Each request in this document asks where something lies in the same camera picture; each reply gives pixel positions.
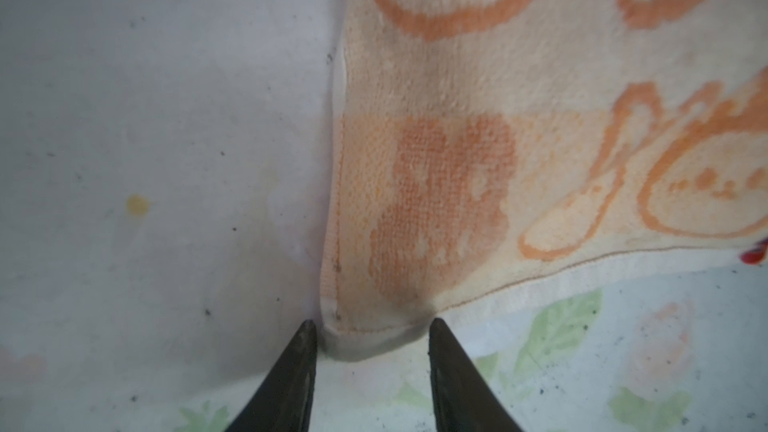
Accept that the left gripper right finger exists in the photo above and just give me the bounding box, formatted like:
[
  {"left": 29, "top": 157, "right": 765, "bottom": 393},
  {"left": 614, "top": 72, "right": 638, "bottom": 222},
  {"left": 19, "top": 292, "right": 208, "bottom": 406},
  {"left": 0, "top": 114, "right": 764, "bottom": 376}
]
[{"left": 428, "top": 318, "right": 522, "bottom": 432}]

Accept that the orange rabbit print towel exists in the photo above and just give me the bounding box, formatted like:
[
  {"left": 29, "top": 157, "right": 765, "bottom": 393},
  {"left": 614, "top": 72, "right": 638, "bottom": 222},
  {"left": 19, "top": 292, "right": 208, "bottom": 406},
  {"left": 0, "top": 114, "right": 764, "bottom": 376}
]
[{"left": 319, "top": 0, "right": 767, "bottom": 360}]

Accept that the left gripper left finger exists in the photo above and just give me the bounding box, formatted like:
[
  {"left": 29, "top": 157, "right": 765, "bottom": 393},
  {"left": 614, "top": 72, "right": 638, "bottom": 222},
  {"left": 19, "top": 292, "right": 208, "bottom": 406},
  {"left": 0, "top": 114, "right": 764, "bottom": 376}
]
[{"left": 226, "top": 320, "right": 318, "bottom": 432}]

